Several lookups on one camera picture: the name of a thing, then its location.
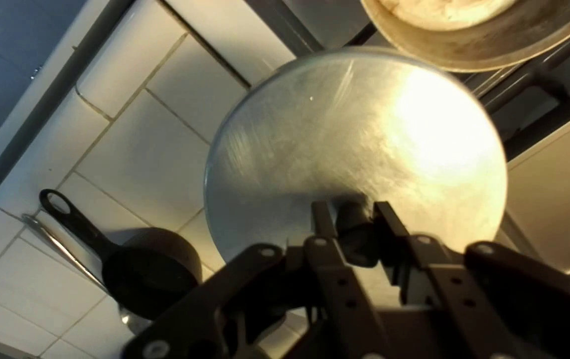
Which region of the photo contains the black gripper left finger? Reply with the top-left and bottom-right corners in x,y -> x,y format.
121,199 -> 392,359

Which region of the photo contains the silver long-handled metal utensil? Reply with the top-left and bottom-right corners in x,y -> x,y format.
22,211 -> 155,335

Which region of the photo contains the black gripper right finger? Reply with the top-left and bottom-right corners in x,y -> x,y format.
372,199 -> 570,359

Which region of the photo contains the grey round cooking pot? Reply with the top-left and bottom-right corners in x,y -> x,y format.
360,0 -> 570,74

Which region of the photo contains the white gas stove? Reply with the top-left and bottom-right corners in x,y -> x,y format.
243,0 -> 570,275

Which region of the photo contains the silver metal pot lid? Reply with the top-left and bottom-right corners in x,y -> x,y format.
203,46 -> 510,269

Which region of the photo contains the black burner grate under cookware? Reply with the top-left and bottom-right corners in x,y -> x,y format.
460,28 -> 570,157

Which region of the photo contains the small black frying pan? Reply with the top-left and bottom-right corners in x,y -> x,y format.
36,187 -> 203,321

